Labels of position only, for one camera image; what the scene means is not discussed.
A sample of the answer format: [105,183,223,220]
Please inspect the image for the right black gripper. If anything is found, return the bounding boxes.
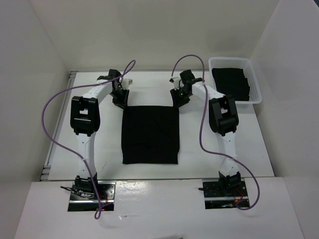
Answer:
[170,86,191,110]

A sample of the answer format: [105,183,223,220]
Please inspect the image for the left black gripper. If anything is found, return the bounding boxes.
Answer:
[110,87,130,110]

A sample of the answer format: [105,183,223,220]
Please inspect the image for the black skirt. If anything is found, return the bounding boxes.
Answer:
[121,106,180,164]

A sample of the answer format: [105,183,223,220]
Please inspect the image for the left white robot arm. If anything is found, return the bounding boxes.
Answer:
[70,69,133,199]

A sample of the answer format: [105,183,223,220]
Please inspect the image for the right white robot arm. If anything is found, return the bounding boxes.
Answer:
[169,70,241,196]

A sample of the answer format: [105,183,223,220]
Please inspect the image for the black folded skirts stack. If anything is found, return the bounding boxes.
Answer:
[211,68,250,101]

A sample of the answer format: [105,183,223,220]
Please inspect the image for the white plastic basket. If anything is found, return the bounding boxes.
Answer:
[208,57,262,106]

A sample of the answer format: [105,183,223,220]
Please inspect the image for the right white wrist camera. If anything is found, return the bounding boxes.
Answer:
[169,77,183,90]

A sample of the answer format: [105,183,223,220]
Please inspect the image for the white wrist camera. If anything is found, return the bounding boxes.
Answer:
[121,78,133,90]
[169,77,183,90]

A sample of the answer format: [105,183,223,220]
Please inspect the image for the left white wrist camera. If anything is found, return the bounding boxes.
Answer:
[121,78,133,90]

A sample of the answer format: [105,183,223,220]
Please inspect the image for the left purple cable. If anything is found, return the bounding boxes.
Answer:
[41,59,137,219]

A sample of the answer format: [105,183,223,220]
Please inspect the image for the purple cable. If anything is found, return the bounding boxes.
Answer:
[169,54,262,211]
[41,59,137,219]

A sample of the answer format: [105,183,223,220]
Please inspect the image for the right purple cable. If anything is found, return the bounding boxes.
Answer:
[169,54,262,211]

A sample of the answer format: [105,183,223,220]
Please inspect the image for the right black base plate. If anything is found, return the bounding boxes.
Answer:
[198,181,250,209]

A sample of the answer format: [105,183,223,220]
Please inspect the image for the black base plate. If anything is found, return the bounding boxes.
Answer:
[198,181,250,209]
[60,181,116,212]

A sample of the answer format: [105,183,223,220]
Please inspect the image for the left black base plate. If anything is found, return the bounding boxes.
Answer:
[60,181,116,212]

